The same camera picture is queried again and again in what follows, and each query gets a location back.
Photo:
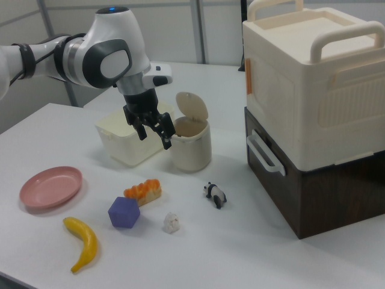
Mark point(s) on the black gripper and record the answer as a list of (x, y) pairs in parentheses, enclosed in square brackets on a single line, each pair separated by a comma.
[(141, 103)]

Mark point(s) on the cream lidded trash can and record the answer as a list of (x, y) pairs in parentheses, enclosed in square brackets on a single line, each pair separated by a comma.
[(192, 150)]

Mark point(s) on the cream open storage bin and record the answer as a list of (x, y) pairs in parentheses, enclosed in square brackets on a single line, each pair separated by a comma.
[(126, 147)]

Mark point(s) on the toy bread loaf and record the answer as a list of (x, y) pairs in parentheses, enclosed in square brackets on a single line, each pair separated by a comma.
[(144, 191)]

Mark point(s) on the purple cube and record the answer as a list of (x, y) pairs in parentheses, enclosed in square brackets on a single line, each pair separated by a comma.
[(123, 213)]

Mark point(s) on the panda figurine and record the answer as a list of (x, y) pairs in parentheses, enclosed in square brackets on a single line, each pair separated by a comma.
[(216, 195)]

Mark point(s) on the small white figurine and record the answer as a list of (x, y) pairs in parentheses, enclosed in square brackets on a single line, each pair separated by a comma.
[(171, 223)]

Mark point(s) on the black pole with clamp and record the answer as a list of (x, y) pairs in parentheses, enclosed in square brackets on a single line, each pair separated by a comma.
[(242, 55)]

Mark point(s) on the pink plate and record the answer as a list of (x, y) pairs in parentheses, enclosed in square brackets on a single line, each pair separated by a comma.
[(49, 188)]

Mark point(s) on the yellow toy banana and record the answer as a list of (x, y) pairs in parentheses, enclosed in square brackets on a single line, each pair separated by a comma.
[(88, 241)]

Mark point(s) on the dark brown drawer box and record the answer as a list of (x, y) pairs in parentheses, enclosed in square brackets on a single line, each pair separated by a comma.
[(331, 201)]

